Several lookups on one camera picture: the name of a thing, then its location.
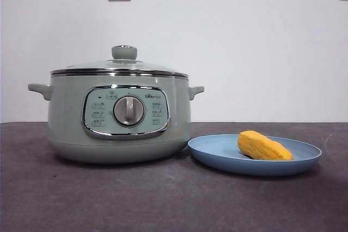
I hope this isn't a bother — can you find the glass lid with green knob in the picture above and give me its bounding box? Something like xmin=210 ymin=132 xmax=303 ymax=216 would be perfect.
xmin=50 ymin=45 xmax=189 ymax=77

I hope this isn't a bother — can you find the blue round plate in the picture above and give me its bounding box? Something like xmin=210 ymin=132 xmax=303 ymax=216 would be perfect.
xmin=187 ymin=133 xmax=324 ymax=176

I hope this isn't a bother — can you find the yellow corn cob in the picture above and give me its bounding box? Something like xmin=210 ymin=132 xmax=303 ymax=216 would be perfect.
xmin=237 ymin=130 xmax=294 ymax=161

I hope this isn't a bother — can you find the pale green electric steamer pot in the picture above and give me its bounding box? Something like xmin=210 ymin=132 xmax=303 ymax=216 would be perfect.
xmin=27 ymin=73 xmax=205 ymax=165

